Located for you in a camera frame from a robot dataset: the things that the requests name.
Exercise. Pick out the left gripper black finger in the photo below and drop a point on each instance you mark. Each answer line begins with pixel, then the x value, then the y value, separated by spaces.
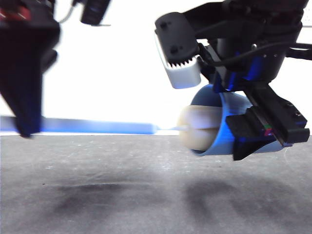
pixel 22 73
pixel 51 61

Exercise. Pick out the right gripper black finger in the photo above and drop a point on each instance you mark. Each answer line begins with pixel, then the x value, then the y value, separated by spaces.
pixel 243 126
pixel 226 83

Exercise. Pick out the blue ribbed plastic cup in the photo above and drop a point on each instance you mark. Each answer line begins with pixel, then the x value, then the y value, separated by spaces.
pixel 219 146

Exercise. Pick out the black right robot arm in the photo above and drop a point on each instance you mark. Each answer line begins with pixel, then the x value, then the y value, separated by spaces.
pixel 256 24

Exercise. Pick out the right wrist grey camera box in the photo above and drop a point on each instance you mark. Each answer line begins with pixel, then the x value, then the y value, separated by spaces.
pixel 180 73

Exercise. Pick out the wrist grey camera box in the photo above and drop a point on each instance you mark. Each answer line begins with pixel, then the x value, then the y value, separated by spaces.
pixel 93 11
pixel 180 73

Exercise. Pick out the left wrist grey camera box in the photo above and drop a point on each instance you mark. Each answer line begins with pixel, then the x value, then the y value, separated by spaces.
pixel 93 11

